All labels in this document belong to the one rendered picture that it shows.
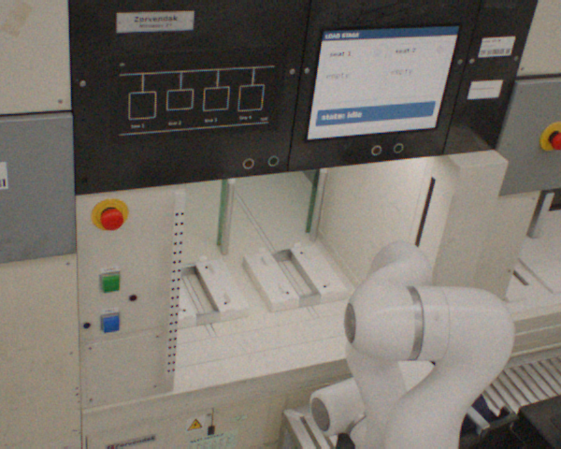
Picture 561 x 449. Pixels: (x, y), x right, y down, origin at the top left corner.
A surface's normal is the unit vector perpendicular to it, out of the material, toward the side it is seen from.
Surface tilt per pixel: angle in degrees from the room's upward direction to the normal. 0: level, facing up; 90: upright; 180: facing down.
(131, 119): 90
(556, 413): 7
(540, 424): 0
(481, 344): 69
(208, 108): 90
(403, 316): 39
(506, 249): 90
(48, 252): 90
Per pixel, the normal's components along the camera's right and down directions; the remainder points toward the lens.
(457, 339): 0.16, 0.28
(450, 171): -0.92, 0.12
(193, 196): 0.11, -0.83
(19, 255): 0.38, 0.54
